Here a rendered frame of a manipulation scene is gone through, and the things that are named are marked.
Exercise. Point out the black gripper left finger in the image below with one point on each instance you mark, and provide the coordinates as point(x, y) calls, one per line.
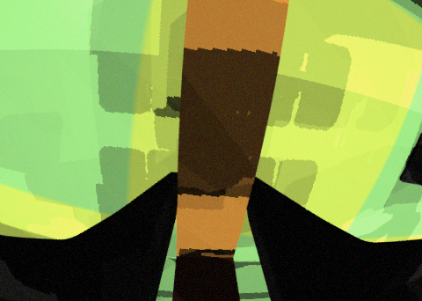
point(119, 259)

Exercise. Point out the orange bar with red block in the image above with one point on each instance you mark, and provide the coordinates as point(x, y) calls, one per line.
point(230, 63)

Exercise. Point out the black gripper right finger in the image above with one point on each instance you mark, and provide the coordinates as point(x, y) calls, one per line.
point(305, 258)

